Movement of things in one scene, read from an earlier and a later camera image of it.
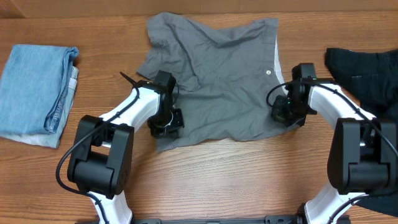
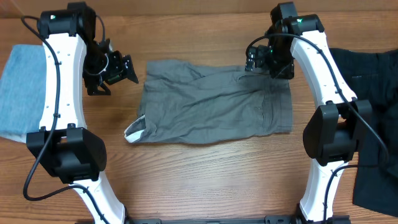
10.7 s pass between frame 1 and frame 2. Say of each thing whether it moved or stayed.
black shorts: stayed
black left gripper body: moved
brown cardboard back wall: stayed
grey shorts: moved
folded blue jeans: stayed
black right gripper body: moved
